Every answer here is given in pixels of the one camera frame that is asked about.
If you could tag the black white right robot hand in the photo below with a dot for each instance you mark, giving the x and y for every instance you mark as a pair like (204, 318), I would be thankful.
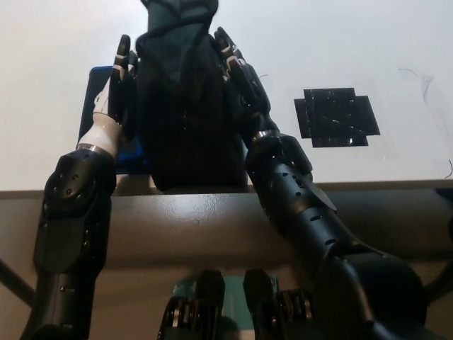
(251, 95)

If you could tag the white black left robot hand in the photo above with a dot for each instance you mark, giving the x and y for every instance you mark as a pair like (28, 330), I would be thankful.
(106, 131)

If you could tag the dark navy garment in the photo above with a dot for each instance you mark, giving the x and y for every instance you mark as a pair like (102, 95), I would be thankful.
(180, 106)

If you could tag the black blue Strebito notebook case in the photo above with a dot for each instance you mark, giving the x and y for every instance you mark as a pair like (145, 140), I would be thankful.
(131, 159)

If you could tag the black tape cross marker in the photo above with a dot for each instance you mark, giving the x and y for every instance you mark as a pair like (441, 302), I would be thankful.
(336, 117)

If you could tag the thin black thread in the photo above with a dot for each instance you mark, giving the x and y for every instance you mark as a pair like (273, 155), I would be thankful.
(407, 70)

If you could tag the black diagonal table leg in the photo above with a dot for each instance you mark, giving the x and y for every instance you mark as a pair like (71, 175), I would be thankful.
(14, 280)

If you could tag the robot legs and feet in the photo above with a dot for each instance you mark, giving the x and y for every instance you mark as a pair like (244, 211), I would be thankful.
(209, 301)

